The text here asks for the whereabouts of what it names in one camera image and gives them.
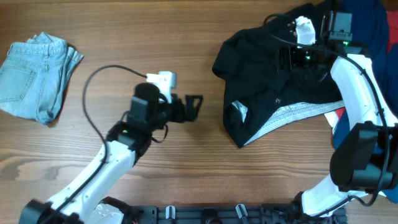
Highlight folded light blue jeans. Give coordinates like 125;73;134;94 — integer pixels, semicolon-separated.
1;32;84;125

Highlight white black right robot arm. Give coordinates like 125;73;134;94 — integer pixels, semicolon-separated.
288;11;397;220

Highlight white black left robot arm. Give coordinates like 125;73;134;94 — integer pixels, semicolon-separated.
19;83;203;223

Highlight black shorts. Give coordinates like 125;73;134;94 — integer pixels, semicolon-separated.
212;1;344;148

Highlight blue garment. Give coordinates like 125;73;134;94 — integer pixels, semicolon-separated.
330;1;397;202

